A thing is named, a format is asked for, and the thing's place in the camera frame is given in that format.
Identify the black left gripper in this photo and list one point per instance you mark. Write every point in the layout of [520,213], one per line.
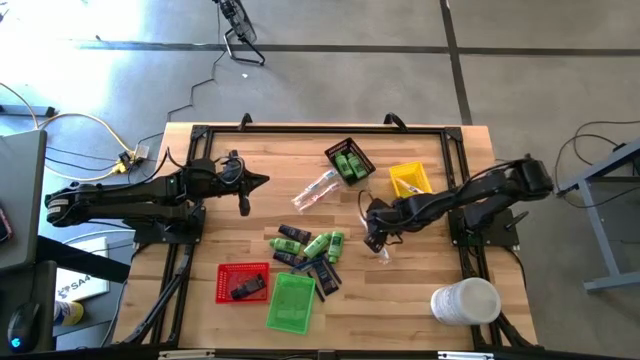
[232,182]

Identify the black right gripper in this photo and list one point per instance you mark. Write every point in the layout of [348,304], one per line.
[385,217]

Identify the clear packaged toothbrush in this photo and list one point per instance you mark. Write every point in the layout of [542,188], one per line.
[411,187]
[315,186]
[384,256]

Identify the green travel bottle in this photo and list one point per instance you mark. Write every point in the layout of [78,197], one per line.
[336,246]
[357,166]
[343,166]
[316,246]
[287,245]

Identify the red print packaged toothbrush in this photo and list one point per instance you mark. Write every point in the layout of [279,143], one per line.
[320,197]

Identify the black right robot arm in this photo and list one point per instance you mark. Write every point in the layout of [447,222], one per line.
[475,190]

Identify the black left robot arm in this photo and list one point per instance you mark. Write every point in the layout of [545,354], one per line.
[125,197]

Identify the yellow plastic basket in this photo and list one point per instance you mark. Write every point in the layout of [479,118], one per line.
[407,172]

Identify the black plastic basket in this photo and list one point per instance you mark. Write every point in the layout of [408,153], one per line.
[334,149]

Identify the red plastic basket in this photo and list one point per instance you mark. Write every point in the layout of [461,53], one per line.
[225,272]

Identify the grey power outlet box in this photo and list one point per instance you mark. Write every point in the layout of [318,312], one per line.
[141,151]

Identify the white round container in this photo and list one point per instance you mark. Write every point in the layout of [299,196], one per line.
[467,300]

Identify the green plastic basket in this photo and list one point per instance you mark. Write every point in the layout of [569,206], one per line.
[291,304]

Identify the black floor fan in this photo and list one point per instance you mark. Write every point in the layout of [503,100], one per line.
[240,22]

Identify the white printed box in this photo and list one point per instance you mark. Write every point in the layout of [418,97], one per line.
[82,287]

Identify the yellow blue can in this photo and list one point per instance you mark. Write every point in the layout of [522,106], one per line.
[72,314]

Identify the grey desk top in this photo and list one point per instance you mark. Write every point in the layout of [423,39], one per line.
[20,200]

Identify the black desk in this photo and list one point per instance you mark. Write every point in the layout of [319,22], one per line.
[30,285]

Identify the pink cased phone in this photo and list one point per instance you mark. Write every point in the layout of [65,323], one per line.
[4,225]

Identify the black computer mouse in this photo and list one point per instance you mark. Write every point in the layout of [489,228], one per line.
[22,325]

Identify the black aluminium table frame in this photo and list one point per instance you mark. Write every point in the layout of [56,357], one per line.
[325,130]

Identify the silver metal bracket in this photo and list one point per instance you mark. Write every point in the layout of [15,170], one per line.
[465,355]
[185,355]

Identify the grey metal table frame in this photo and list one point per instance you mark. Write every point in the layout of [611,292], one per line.
[602,240]

